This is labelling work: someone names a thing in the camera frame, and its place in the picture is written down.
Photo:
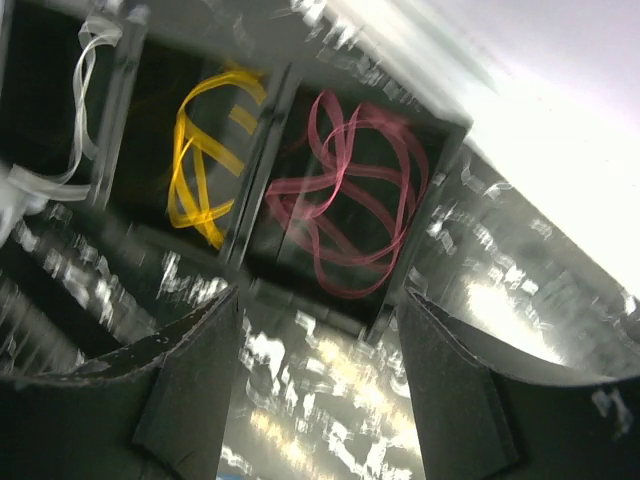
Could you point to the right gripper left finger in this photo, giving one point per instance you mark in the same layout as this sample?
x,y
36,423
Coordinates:
x,y
155,409

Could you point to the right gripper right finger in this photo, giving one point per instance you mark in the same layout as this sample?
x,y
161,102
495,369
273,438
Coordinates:
x,y
487,410

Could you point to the black compartment bin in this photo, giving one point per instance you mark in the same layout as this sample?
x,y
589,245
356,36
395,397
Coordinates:
x,y
306,194

